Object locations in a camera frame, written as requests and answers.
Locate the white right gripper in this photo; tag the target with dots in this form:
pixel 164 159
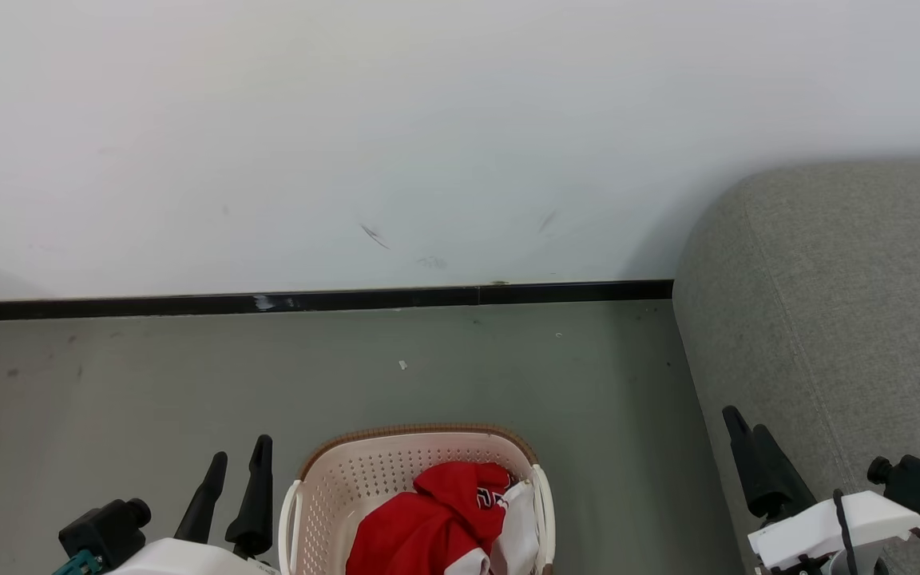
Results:
pixel 811 535

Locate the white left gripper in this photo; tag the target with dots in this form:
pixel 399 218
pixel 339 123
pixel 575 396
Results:
pixel 180 561

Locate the grey fabric sofa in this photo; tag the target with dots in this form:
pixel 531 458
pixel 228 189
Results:
pixel 843 319

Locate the cream perforated laundry basket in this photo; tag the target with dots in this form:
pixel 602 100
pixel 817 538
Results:
pixel 348 487

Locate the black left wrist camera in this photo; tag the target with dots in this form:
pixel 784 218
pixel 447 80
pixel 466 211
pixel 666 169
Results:
pixel 105 529

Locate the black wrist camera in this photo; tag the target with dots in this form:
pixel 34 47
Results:
pixel 105 529
pixel 915 483

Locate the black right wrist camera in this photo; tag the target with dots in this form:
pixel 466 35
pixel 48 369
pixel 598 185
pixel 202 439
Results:
pixel 915 483

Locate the teal left camera plug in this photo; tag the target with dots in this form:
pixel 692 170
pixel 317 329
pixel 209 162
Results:
pixel 78 564

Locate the black wall baseboard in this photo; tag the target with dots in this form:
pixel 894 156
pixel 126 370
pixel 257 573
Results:
pixel 348 301

